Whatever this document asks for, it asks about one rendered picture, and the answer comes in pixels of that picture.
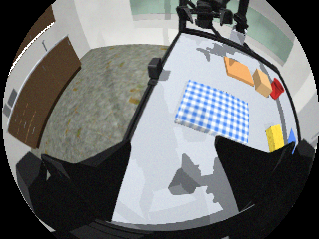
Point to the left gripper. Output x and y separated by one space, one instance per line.
204 7

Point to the red cup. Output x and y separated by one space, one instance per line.
276 92

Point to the tan box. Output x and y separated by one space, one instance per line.
261 82

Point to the yellow sponge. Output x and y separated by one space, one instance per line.
274 137

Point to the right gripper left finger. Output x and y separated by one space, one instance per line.
97 179

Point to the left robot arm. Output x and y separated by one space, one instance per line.
239 17

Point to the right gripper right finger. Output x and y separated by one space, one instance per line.
248 169

